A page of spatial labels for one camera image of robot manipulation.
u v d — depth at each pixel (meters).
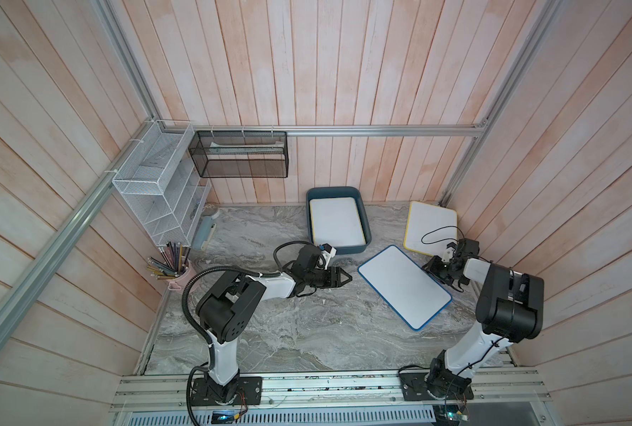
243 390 0.73
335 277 0.81
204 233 1.04
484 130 0.94
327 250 0.86
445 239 0.94
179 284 0.86
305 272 0.75
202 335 0.51
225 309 0.50
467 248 0.79
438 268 0.88
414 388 0.73
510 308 0.50
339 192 1.18
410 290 1.18
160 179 0.69
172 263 0.88
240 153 1.03
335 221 1.11
